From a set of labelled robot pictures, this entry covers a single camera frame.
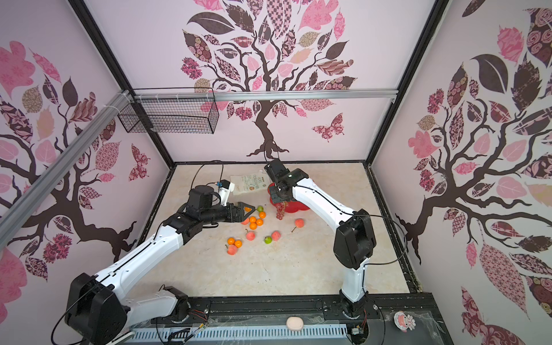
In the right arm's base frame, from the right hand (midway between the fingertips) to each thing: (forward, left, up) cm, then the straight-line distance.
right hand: (280, 191), depth 87 cm
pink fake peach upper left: (-18, +12, +6) cm, 22 cm away
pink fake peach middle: (-13, +13, -14) cm, 24 cm away
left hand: (-12, +12, +3) cm, 17 cm away
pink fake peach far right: (-8, -8, -14) cm, 18 cm away
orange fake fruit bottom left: (-15, +22, -15) cm, 30 cm away
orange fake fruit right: (-2, +9, -15) cm, 18 cm away
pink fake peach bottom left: (-19, +20, -14) cm, 31 cm away
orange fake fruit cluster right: (-6, +10, -15) cm, 19 cm away
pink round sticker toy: (-45, -40, -13) cm, 61 cm away
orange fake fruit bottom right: (-16, +18, -15) cm, 29 cm away
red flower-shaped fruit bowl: (-5, -5, -5) cm, 8 cm away
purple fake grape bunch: (-5, 0, -6) cm, 8 cm away
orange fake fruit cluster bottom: (-8, +13, -15) cm, 21 cm away
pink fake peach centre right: (-13, +2, -14) cm, 19 cm away
